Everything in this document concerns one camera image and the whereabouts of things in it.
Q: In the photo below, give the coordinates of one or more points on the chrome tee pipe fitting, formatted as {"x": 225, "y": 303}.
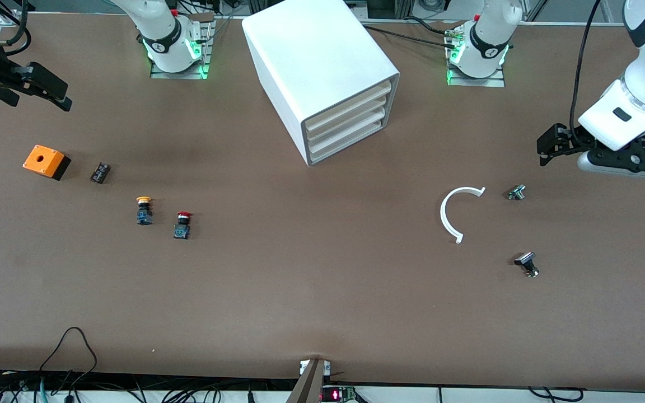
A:
{"x": 517, "y": 193}

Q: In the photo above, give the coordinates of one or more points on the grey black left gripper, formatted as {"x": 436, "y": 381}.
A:
{"x": 574, "y": 139}

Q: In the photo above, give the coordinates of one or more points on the red LED display module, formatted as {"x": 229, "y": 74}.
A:
{"x": 335, "y": 395}

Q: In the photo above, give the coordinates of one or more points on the red mushroom push button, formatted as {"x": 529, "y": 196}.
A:
{"x": 182, "y": 228}

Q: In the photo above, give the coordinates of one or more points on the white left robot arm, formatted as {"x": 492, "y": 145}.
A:
{"x": 490, "y": 45}

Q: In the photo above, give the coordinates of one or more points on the yellow mushroom push button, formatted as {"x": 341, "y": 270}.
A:
{"x": 144, "y": 212}

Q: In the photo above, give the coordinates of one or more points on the grey camera mounting post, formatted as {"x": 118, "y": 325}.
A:
{"x": 308, "y": 386}

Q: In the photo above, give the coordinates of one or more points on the white post clamp bracket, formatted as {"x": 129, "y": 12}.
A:
{"x": 303, "y": 366}

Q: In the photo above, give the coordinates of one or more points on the white semicircular plastic bracket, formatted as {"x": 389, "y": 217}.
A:
{"x": 443, "y": 215}

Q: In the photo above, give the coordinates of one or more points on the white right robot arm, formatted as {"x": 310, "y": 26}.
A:
{"x": 160, "y": 33}

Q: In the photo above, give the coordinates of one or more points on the small black contact block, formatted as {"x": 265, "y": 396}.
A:
{"x": 100, "y": 173}

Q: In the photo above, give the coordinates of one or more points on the orange button box with hole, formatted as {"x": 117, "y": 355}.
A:
{"x": 42, "y": 159}

